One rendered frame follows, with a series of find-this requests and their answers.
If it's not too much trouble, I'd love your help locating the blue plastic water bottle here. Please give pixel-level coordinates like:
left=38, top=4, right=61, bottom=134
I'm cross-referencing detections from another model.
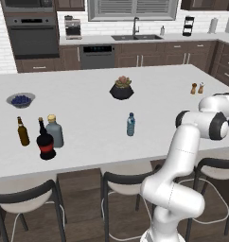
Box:
left=126, top=112, right=136, bottom=137

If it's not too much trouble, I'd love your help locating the brown base cupboard run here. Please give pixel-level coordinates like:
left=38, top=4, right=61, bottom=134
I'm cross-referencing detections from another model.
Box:
left=15, top=40, right=229, bottom=91

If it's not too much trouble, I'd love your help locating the brown wall cupboard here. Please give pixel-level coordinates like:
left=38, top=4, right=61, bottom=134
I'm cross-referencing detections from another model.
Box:
left=54, top=0, right=86, bottom=12
left=180, top=0, right=229, bottom=12

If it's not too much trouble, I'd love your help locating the window with grey blinds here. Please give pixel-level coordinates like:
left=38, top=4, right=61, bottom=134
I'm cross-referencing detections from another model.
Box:
left=87, top=0, right=179, bottom=22

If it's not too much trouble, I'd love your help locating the white paper towel roll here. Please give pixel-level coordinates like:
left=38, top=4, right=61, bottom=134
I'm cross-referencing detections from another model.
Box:
left=207, top=17, right=219, bottom=35

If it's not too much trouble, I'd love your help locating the succulent in black pot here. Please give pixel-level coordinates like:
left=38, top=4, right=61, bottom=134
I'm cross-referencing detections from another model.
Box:
left=109, top=75, right=135, bottom=101

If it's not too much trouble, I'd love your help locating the black wire stand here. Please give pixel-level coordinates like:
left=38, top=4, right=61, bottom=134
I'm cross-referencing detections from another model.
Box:
left=182, top=15, right=196, bottom=38

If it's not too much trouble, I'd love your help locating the dark sink tap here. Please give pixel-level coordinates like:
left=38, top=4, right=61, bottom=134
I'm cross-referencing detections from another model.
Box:
left=132, top=16, right=141, bottom=37

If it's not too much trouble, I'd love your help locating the grey dishwasher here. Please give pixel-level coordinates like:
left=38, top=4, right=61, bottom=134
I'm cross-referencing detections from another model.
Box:
left=79, top=43, right=116, bottom=70

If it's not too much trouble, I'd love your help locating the dark sink basin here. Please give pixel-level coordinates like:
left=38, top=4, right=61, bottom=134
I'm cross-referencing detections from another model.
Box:
left=111, top=34, right=165, bottom=42

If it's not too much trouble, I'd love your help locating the silver coffee machine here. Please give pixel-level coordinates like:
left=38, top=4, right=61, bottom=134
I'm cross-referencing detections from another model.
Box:
left=63, top=14, right=83, bottom=41

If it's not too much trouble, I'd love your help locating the black wall oven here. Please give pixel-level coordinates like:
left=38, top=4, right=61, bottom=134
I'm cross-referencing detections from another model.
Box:
left=4, top=12, right=61, bottom=61

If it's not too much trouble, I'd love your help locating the grey bowl of blueberries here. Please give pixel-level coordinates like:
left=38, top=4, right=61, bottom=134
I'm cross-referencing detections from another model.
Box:
left=6, top=92, right=37, bottom=110

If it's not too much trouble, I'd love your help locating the microwave oven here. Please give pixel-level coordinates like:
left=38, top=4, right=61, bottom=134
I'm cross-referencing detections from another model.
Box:
left=0, top=0, right=56, bottom=13

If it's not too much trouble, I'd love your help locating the brown shaker with white top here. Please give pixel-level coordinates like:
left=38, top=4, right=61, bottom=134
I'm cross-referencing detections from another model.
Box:
left=197, top=81, right=205, bottom=95

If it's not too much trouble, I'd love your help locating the dark bottle with red label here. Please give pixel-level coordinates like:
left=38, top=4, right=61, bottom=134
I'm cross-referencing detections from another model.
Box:
left=36, top=116, right=57, bottom=161

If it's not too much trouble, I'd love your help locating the brown glass beer bottle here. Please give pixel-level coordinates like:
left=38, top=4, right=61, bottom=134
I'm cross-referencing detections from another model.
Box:
left=16, top=115, right=31, bottom=147

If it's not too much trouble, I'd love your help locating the black stool with cream seat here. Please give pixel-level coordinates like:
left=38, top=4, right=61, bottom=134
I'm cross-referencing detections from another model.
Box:
left=100, top=160, right=163, bottom=242
left=0, top=179, right=67, bottom=242
left=185, top=148, right=229, bottom=242

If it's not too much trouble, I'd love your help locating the grey bottle with gold cap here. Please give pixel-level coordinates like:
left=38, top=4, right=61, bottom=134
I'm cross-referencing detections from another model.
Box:
left=44, top=113, right=65, bottom=149

